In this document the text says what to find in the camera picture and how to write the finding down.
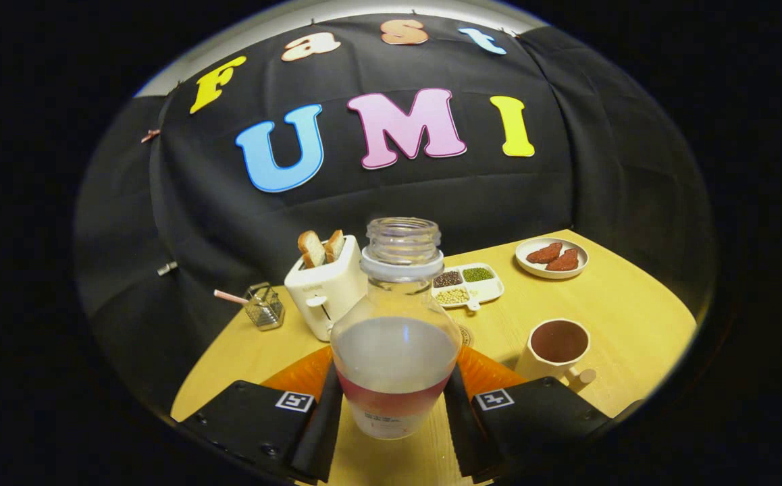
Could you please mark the round cork coaster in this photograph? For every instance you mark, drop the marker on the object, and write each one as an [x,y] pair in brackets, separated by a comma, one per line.
[466,336]

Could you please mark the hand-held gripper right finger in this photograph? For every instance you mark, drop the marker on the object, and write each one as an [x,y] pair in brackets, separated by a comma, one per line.
[458,432]

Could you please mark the white divided bean dish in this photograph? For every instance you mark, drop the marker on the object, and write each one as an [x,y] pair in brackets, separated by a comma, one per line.
[489,289]

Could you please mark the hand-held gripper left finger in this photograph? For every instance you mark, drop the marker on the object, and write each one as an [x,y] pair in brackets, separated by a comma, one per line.
[320,432]

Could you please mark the white round plate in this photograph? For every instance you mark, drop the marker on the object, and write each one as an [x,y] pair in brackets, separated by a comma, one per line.
[533,268]

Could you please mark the clear juice bottle pink label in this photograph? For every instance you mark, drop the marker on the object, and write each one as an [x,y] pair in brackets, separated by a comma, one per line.
[394,358]

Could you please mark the pink straw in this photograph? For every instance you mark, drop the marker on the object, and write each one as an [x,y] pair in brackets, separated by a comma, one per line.
[229,296]

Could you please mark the wooden table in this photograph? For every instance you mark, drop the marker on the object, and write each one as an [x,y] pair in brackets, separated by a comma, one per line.
[627,317]

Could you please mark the cream cup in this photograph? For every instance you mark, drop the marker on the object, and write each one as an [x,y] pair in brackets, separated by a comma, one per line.
[533,364]

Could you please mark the cream toaster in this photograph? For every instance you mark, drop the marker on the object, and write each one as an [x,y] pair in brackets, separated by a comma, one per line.
[330,290]

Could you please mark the red meat piece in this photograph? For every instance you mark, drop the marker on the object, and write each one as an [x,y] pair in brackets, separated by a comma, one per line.
[563,261]
[545,253]

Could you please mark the toast bread slice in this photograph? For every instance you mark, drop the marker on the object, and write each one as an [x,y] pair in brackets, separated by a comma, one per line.
[334,246]
[310,248]

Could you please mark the silver clip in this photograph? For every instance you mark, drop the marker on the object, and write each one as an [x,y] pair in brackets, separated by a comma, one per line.
[167,268]

